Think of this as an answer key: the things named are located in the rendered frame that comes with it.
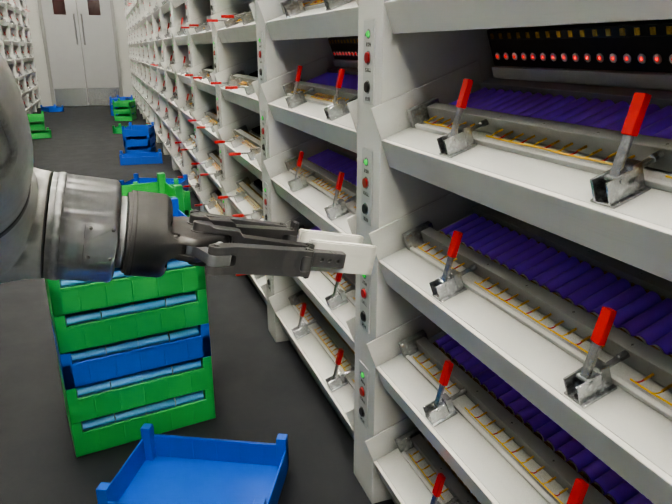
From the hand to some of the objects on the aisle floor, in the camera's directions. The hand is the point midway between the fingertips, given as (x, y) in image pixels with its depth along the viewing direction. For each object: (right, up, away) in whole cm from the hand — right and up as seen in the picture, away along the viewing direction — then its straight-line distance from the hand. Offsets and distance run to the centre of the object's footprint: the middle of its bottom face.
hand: (335, 252), depth 60 cm
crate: (-46, -38, +80) cm, 100 cm away
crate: (-26, -46, +55) cm, 76 cm away
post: (+14, -45, +60) cm, 76 cm away
